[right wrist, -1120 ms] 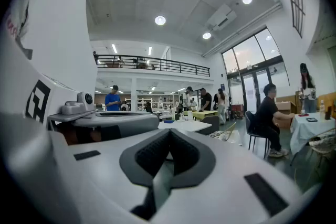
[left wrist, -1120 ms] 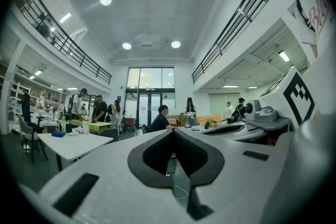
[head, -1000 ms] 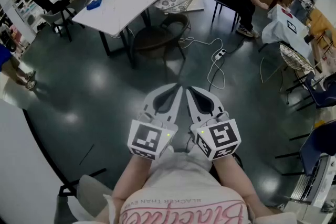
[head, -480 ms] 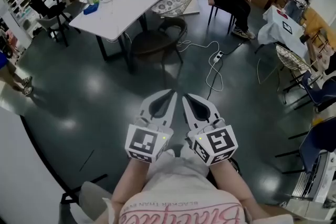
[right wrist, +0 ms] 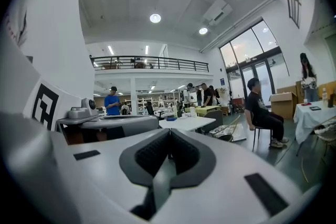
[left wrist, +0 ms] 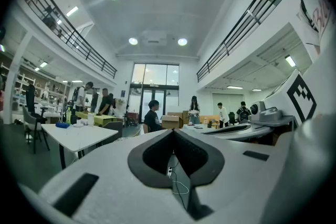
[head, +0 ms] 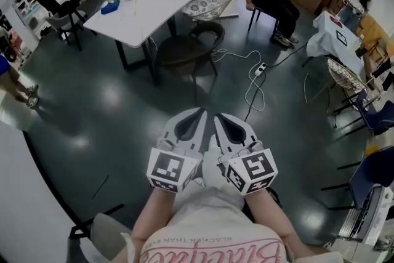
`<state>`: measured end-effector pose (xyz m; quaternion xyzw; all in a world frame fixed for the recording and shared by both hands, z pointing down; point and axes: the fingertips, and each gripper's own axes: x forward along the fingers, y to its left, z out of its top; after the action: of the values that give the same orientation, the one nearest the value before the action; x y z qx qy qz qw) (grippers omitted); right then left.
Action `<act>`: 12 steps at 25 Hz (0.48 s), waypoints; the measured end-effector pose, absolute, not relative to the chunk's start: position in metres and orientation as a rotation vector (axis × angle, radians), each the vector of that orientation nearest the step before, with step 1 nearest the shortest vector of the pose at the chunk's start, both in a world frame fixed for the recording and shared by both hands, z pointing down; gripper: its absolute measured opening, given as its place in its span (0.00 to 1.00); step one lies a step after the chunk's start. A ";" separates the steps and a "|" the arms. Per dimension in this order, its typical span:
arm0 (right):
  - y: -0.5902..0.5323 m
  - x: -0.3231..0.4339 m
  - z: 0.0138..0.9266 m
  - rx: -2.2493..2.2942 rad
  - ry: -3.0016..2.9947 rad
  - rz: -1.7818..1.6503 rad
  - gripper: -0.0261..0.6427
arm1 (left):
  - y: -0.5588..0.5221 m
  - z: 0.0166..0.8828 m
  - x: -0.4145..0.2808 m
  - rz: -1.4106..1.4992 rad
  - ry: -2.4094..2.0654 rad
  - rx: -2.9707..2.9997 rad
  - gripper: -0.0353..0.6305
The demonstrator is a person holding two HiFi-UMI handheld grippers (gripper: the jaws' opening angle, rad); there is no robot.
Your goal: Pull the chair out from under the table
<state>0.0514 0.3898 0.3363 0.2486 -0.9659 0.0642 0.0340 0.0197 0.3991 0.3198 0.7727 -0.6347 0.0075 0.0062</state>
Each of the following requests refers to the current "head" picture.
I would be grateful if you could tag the table with white cloth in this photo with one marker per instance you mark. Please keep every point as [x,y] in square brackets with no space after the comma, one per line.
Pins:
[326,40]

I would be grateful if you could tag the white flat board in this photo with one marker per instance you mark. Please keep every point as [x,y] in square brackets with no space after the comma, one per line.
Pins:
[229,7]

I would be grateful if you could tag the white marble table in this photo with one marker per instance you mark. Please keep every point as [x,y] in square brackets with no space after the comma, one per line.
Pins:
[144,15]

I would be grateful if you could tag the navy plastic chair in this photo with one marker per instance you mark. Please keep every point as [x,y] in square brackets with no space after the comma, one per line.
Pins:
[378,120]
[375,172]

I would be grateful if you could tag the dark round chair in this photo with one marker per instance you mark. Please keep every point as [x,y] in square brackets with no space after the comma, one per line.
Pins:
[181,52]

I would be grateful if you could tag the white metal heater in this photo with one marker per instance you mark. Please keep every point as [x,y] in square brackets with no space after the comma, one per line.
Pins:
[366,218]

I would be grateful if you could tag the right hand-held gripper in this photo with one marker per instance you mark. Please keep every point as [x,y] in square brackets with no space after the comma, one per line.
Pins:
[255,167]

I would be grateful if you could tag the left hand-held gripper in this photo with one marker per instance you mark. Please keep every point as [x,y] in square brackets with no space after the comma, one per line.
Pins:
[166,166]

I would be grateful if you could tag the red flat item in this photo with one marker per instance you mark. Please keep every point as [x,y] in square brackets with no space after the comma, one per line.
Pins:
[335,19]

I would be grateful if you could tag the person's right forearm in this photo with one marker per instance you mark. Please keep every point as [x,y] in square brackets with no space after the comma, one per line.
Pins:
[271,224]

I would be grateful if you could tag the white pink-print shirt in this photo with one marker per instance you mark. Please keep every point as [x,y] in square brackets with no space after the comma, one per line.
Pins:
[215,243]

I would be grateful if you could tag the blue cloth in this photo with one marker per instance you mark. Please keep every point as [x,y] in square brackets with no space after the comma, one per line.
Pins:
[110,8]

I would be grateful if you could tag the person's left forearm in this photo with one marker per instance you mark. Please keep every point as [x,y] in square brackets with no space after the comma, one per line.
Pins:
[154,215]

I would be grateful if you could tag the black-framed marker board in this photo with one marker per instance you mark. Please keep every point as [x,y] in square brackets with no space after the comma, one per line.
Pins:
[341,38]

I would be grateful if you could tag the wicker chair with floral cushion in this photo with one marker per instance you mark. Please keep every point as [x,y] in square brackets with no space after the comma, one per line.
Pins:
[203,7]

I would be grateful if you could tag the light grey chair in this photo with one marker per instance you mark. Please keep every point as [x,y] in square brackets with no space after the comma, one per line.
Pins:
[104,234]

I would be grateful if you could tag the black office chair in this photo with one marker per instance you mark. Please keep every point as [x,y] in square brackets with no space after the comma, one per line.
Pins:
[53,4]

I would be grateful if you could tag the person's light trousers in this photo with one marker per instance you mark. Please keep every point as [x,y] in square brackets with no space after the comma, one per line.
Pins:
[212,203]

